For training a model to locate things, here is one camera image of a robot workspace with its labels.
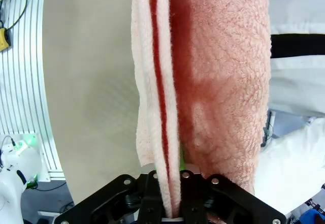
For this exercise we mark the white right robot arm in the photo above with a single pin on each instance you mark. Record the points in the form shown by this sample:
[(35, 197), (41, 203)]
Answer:
[(15, 173)]

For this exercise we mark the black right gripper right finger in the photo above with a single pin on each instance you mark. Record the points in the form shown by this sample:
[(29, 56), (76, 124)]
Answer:
[(228, 201)]

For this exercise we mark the pink terry towel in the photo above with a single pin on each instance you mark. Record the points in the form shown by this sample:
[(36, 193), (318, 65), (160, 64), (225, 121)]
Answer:
[(215, 69)]

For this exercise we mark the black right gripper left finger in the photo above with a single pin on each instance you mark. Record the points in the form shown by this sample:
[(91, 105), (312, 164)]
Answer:
[(114, 201)]

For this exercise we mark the person in white shirt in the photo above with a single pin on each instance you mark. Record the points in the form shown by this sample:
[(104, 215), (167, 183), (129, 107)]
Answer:
[(297, 81)]

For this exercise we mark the yellow connector box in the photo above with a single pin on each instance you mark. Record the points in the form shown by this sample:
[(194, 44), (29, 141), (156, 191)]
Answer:
[(3, 39)]

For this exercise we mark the white ribbed mounting plate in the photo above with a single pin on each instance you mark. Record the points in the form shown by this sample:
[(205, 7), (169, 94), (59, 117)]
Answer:
[(23, 81)]

